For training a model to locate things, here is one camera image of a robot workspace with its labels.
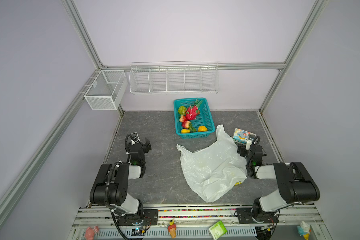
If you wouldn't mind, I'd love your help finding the white plastic bag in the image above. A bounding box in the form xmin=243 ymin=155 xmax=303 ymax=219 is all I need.
xmin=177 ymin=125 xmax=247 ymax=203

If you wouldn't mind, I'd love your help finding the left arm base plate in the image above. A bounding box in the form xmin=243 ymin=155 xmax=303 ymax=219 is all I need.
xmin=115 ymin=208 xmax=159 ymax=226

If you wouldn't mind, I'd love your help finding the fake yellow lemon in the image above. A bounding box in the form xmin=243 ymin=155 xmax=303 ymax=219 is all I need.
xmin=181 ymin=129 xmax=191 ymax=134

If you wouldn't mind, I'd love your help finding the colourful tissue pack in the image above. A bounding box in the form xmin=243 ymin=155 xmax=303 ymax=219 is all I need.
xmin=233 ymin=128 xmax=256 ymax=145

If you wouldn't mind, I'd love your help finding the white wire shelf rack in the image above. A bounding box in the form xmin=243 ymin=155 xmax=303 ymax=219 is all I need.
xmin=129 ymin=62 xmax=220 ymax=94

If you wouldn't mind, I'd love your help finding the green white box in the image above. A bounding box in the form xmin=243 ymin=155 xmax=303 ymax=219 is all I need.
xmin=208 ymin=221 xmax=228 ymax=240

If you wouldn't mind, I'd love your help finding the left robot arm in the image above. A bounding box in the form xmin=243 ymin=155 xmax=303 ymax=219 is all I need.
xmin=90 ymin=134 xmax=152 ymax=219

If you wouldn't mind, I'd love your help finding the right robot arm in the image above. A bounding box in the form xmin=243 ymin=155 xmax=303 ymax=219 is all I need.
xmin=236 ymin=144 xmax=320 ymax=224

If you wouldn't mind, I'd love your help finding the toy ice cream cone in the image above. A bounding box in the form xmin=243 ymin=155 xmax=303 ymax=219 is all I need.
xmin=168 ymin=219 xmax=177 ymax=239

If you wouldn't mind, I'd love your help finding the fake peach with leaves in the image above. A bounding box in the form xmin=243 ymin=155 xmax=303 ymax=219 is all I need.
xmin=182 ymin=120 xmax=192 ymax=129

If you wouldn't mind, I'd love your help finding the blue toy ice cream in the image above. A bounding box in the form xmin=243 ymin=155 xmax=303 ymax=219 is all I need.
xmin=297 ymin=221 xmax=311 ymax=240

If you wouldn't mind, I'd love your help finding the pink toy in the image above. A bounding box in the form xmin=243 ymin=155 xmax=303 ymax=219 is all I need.
xmin=84 ymin=226 xmax=99 ymax=240

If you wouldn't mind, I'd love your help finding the fake green fruit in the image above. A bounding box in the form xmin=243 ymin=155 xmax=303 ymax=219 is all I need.
xmin=178 ymin=106 xmax=187 ymax=116

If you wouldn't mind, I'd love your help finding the fake red peach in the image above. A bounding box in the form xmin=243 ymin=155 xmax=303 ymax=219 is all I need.
xmin=179 ymin=115 xmax=187 ymax=123

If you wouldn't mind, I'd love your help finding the fake orange fruit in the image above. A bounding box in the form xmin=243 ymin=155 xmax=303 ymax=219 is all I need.
xmin=198 ymin=126 xmax=208 ymax=132

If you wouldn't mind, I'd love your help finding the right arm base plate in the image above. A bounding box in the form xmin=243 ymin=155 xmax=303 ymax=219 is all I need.
xmin=235 ymin=207 xmax=279 ymax=224

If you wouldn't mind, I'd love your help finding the white mesh wall basket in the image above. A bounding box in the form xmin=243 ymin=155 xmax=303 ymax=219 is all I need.
xmin=84 ymin=70 xmax=128 ymax=111

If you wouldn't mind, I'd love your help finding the teal plastic basket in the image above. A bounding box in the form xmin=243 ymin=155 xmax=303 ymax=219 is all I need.
xmin=173 ymin=98 xmax=216 ymax=139

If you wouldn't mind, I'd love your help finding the fake red dragon fruit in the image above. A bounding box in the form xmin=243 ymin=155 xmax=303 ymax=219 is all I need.
xmin=185 ymin=99 xmax=203 ymax=121

